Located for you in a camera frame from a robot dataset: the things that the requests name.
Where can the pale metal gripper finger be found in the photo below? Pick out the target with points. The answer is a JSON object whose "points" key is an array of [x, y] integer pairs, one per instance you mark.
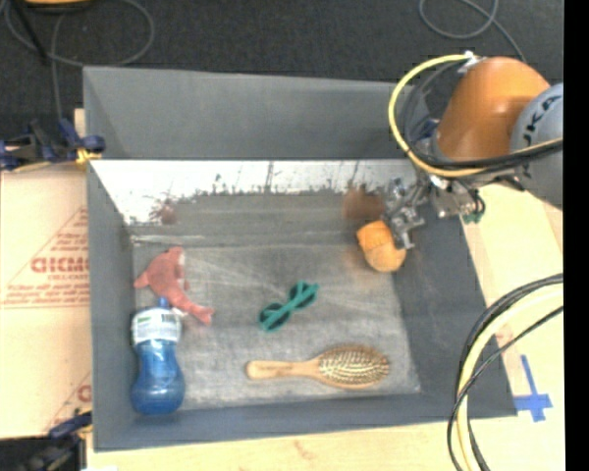
{"points": [[404, 231], [395, 199]]}

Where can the orange toy fruit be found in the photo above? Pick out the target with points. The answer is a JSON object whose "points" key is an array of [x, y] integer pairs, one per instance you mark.
{"points": [[379, 248]]}

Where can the green sunglasses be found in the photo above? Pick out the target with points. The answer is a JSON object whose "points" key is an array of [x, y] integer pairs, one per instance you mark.
{"points": [[294, 298]]}

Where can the grey metal bin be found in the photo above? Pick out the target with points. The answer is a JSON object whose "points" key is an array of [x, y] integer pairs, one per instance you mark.
{"points": [[284, 125]]}

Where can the wooden hairbrush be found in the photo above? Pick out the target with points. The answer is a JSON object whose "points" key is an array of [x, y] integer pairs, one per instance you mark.
{"points": [[343, 367]]}

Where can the pink toy fish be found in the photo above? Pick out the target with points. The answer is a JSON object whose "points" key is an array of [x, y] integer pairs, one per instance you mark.
{"points": [[169, 277]]}

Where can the blue plastic bottle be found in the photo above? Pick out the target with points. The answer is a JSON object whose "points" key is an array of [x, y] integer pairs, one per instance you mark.
{"points": [[157, 376]]}

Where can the brown cardboard board red print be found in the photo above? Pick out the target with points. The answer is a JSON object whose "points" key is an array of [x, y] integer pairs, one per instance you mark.
{"points": [[34, 351]]}

